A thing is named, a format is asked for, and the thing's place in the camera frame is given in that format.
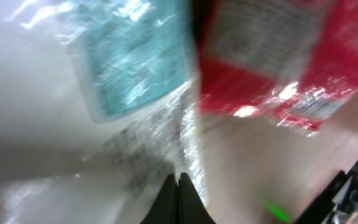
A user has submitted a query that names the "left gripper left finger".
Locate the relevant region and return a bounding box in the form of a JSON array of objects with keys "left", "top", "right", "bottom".
[{"left": 140, "top": 174, "right": 177, "bottom": 224}]

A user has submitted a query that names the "beige snack bag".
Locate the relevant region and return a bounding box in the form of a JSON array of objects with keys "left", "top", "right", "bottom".
[{"left": 0, "top": 0, "right": 208, "bottom": 223}]

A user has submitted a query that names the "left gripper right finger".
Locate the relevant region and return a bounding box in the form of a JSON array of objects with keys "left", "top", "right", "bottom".
[{"left": 177, "top": 173, "right": 216, "bottom": 224}]

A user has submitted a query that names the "red snack bag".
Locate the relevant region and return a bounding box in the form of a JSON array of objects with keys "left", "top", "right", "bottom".
[{"left": 198, "top": 0, "right": 358, "bottom": 133}]

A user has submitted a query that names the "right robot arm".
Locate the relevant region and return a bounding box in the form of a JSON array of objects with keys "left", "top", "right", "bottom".
[{"left": 265, "top": 161, "right": 358, "bottom": 224}]

